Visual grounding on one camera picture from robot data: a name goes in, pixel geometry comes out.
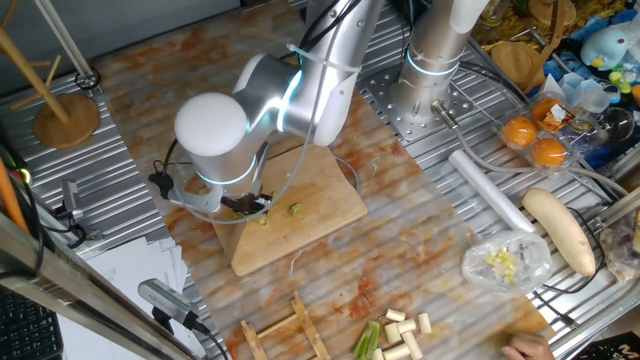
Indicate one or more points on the wooden cutting board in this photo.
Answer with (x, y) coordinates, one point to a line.
(310, 225)

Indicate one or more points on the wrist camera on silver bracket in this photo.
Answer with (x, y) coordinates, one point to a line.
(200, 200)

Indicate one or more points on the wooden cup tree stand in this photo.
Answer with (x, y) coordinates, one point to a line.
(67, 122)

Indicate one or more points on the chopped scallion bits pile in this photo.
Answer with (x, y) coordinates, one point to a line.
(501, 265)

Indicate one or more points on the orange marble patterned mat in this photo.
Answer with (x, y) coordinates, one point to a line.
(400, 250)

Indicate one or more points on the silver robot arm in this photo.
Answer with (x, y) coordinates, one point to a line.
(210, 125)

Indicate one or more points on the green scallion leaves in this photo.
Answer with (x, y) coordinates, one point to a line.
(367, 340)

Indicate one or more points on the white plastic wrap roll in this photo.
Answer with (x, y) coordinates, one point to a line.
(487, 189)

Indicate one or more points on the person hand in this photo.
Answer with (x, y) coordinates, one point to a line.
(530, 348)

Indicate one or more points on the metal frame bar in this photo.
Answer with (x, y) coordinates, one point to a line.
(75, 295)

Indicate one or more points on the translucent bag of produce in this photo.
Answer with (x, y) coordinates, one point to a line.
(625, 250)

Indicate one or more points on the blue plush toy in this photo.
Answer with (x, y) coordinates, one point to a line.
(605, 47)

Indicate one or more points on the white daikon radish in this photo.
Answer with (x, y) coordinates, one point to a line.
(560, 230)

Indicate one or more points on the white scallion stalk piece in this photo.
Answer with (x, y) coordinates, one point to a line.
(406, 326)
(396, 351)
(395, 315)
(392, 333)
(412, 345)
(424, 323)
(377, 355)

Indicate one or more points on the small green toy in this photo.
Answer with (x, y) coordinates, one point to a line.
(620, 80)

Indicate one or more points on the wooden hanger stand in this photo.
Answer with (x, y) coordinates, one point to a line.
(517, 62)

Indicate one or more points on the glass jar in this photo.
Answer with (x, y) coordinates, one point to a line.
(494, 12)

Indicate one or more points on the green scallion stalk piece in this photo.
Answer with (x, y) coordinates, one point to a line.
(236, 216)

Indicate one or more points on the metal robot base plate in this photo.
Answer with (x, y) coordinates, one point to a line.
(385, 90)

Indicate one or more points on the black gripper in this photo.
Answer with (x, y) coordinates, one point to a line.
(240, 202)

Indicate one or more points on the clear plastic bag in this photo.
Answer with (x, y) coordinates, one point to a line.
(530, 260)

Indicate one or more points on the small silver camera on mount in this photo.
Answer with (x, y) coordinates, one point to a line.
(71, 195)

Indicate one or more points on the glass bowl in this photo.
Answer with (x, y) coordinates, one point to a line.
(617, 125)

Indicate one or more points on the white paper sheets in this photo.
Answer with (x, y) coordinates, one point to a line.
(125, 270)

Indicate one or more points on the black keyboard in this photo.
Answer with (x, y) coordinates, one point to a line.
(25, 330)

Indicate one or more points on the aluminium profile bar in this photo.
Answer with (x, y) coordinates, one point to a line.
(620, 207)

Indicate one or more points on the orange fruit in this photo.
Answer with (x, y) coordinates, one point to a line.
(548, 152)
(519, 131)
(541, 111)

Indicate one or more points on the white tripod leg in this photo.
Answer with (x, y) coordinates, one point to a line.
(62, 40)

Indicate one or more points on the wooden knife rack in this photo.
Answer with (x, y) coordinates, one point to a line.
(310, 325)

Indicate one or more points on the clear plastic measuring cup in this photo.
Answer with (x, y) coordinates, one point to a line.
(592, 97)

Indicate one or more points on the silver depth camera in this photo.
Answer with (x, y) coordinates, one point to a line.
(165, 300)

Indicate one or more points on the thin scallion shred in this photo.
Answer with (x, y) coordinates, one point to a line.
(374, 164)

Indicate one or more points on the blue cloth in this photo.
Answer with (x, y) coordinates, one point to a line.
(607, 150)

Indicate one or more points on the black printed box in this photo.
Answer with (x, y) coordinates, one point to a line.
(615, 350)

